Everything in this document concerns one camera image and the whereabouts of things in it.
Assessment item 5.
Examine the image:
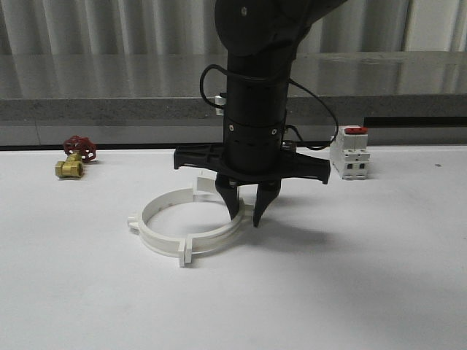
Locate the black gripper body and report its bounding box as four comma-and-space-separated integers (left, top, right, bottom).
174, 117, 331, 184

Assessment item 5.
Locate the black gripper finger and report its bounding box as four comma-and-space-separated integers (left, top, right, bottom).
252, 180, 281, 228
215, 176, 239, 219

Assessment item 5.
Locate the white half-ring pipe clamp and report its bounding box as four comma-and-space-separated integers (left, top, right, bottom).
127, 187, 194, 267
185, 176, 255, 265

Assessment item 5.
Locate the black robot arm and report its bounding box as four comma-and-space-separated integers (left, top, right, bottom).
174, 1, 339, 224

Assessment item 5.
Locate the brass valve red handwheel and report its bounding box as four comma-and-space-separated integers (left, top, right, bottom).
55, 135, 96, 179

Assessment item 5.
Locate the grey stone counter ledge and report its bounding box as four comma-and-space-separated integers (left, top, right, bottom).
1, 52, 466, 147

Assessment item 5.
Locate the grey corrugated curtain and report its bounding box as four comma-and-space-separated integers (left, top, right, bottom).
1, 1, 466, 55

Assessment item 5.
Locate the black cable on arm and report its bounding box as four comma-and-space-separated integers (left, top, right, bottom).
198, 63, 339, 151

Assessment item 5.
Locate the white circuit breaker red switch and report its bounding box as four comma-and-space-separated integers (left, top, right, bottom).
330, 125, 370, 180

